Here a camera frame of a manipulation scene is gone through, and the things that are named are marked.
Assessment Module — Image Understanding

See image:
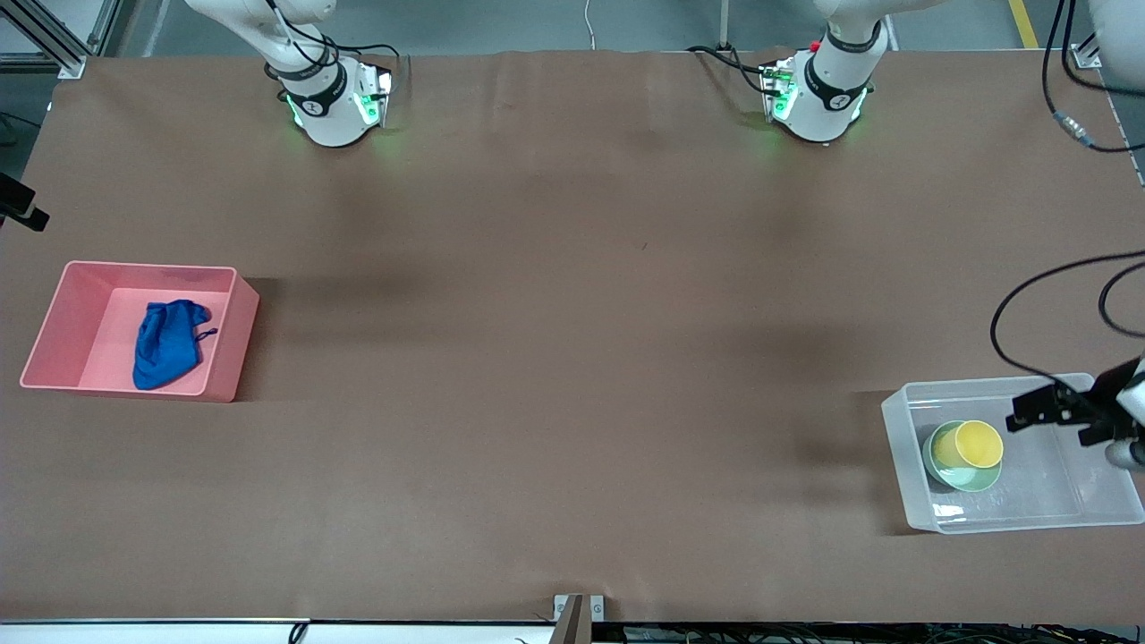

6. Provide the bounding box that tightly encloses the white table edge rail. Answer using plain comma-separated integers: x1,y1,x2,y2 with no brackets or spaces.
0,617,557,644

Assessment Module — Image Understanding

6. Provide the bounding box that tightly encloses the mint green bowl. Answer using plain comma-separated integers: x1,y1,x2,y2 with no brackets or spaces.
921,420,1004,494

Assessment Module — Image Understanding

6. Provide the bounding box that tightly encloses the metal table edge bracket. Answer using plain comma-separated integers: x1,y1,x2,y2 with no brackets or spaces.
552,593,606,644

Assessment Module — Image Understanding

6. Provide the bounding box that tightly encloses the pink plastic bin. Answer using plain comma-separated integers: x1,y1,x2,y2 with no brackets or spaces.
20,260,261,403

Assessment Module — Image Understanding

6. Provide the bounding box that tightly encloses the brown table cover mat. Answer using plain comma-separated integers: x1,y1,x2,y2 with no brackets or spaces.
0,49,1145,625

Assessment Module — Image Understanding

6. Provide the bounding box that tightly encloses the clear plastic storage box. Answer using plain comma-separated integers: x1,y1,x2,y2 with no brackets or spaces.
881,372,1145,535

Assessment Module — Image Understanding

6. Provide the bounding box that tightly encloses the yellow plastic cup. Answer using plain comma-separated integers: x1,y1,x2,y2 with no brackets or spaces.
930,419,1005,471

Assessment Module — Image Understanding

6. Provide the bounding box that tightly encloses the blue cloth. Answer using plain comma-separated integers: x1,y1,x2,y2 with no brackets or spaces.
132,299,218,392

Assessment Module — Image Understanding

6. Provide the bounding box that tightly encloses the black arm base cable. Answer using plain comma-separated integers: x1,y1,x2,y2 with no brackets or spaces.
264,0,403,83
686,44,772,96

